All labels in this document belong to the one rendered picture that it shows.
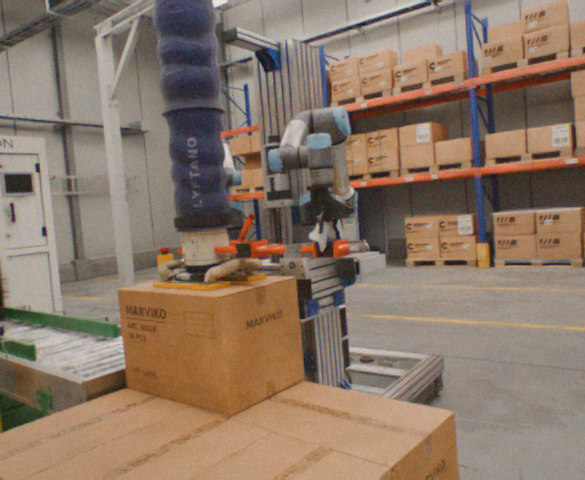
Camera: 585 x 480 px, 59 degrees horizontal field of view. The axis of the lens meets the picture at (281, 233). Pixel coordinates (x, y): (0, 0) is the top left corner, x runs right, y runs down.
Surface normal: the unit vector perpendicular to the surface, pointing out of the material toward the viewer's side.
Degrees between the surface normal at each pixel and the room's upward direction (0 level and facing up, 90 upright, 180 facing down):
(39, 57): 90
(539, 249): 90
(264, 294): 90
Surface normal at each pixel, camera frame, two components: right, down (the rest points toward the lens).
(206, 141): 0.49, -0.22
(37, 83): 0.80, -0.04
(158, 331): -0.64, 0.09
